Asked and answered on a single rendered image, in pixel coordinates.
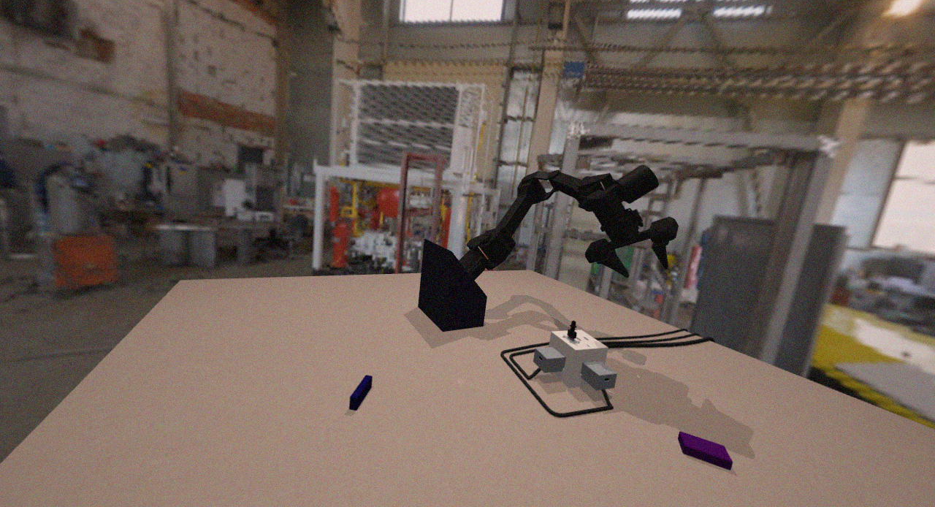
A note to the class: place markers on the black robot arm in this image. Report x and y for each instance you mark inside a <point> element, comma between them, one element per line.
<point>498,243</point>

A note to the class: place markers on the purple flat block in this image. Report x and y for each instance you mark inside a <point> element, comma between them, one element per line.
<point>705,450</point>

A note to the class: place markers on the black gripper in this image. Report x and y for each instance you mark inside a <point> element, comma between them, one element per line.
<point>622,231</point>

